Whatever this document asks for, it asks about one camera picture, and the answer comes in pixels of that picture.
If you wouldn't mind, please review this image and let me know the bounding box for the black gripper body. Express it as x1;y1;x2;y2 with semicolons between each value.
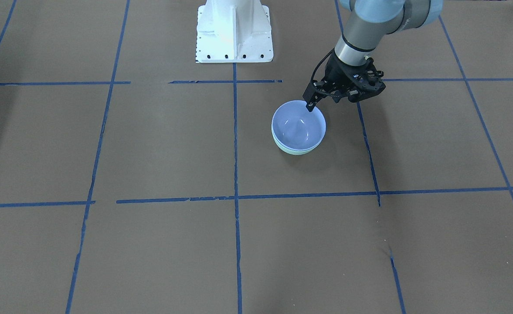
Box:
302;50;364;105

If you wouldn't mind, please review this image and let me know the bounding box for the blue bowl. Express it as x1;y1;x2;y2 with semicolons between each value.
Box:
271;100;326;135

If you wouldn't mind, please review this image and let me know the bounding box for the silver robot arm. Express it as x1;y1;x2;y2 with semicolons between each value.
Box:
302;0;444;112

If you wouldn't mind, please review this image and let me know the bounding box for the green bowl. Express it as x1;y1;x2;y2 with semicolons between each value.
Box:
272;133;325;155

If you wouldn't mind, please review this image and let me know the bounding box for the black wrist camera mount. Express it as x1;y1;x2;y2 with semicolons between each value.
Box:
343;58;386;103

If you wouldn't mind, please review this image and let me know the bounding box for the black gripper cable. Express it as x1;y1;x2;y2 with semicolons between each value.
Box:
310;49;340;99

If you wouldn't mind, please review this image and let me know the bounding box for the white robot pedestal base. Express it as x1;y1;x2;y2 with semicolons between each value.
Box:
195;0;274;63

